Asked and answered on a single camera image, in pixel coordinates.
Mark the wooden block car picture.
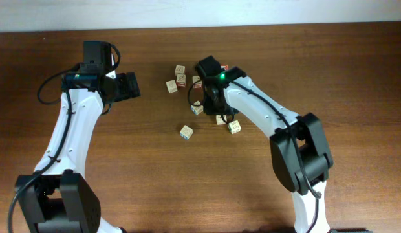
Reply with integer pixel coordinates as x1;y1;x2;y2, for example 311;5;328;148
215;115;227;125

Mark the wooden block blue side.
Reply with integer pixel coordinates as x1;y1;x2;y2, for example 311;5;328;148
191;101;204;115
180;125;193;140

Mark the wooden block green letter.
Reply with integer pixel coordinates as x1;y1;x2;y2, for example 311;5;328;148
228;120;241;134

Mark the wooden block blue side front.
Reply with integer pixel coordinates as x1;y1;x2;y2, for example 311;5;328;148
180;125;193;140

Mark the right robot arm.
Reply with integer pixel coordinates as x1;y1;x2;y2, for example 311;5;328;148
195;56;333;232

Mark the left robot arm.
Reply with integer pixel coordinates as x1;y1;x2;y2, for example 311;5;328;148
7;41;140;233

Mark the wooden block center red base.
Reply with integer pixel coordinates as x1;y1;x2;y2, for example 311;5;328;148
192;76;202;88

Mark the wooden block leaf picture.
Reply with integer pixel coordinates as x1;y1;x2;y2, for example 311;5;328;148
176;74;186;87

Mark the wooden block far left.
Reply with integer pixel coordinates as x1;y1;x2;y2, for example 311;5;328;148
166;80;178;93

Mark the wooden block top left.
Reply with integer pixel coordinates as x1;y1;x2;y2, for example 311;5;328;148
175;65;186;76

